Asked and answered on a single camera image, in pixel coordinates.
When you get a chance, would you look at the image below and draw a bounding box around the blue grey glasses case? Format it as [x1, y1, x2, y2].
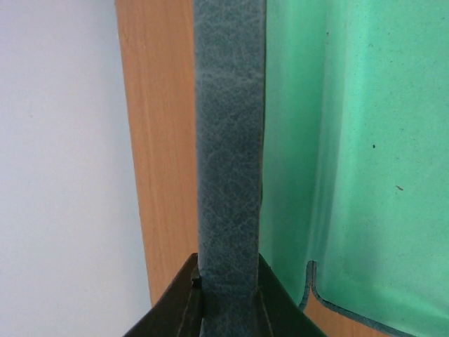
[191, 0, 449, 337]

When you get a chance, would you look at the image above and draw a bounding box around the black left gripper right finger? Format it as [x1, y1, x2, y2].
[257, 254, 325, 337]

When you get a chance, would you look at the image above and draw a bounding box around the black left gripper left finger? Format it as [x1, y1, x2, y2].
[124, 253, 203, 337]

